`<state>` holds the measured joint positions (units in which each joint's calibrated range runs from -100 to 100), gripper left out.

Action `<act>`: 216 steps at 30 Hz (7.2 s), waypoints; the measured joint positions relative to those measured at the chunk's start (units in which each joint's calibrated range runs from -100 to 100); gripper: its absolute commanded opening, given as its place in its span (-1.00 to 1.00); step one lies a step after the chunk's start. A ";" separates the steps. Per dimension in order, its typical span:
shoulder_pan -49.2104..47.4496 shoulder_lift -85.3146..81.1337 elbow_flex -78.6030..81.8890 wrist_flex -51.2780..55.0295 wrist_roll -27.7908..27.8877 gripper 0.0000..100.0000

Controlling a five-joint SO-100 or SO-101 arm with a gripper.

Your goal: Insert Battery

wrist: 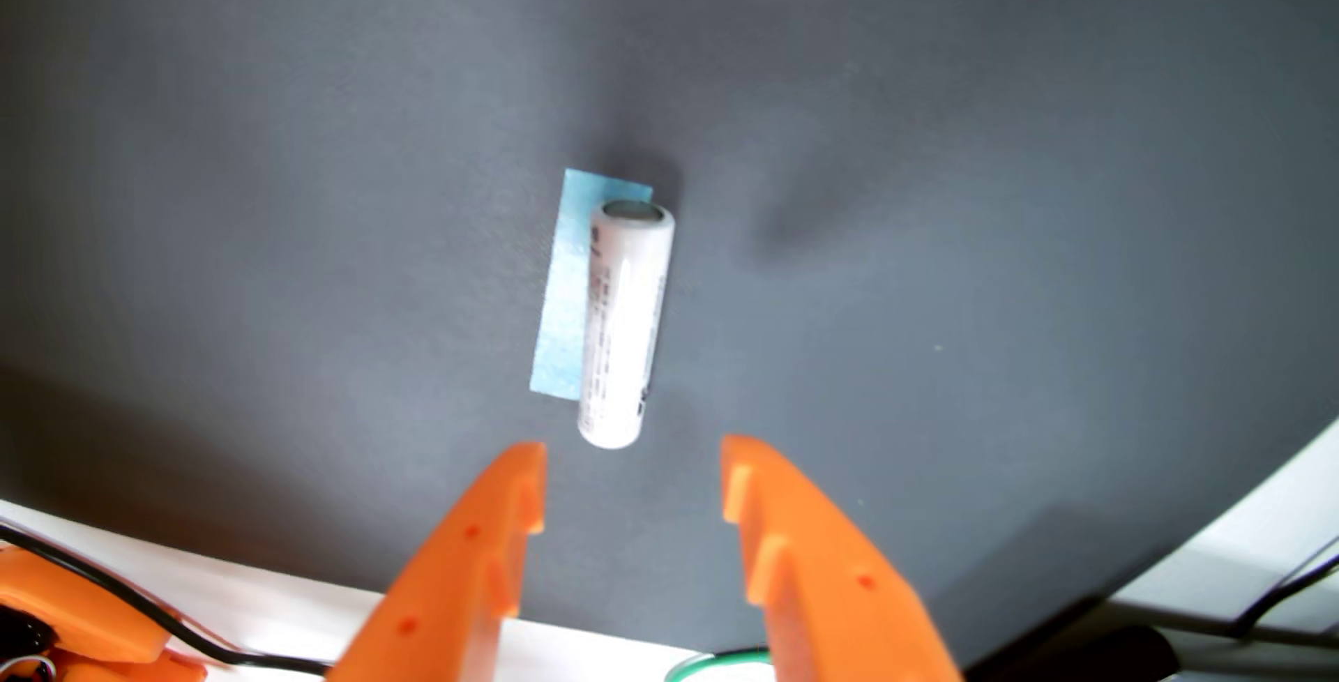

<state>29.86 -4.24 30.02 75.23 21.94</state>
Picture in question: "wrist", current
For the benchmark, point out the dark grey mat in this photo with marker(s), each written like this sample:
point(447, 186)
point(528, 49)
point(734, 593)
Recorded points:
point(262, 243)

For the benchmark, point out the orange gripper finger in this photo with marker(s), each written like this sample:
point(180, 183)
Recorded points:
point(826, 588)
point(460, 577)

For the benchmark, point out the orange robot base part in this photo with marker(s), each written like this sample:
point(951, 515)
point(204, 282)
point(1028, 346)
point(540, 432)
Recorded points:
point(73, 609)

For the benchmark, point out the light blue tape marker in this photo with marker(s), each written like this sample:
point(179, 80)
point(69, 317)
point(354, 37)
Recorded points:
point(565, 316)

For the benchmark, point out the white cylindrical battery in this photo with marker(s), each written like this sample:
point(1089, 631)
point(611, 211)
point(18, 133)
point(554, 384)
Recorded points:
point(626, 326)

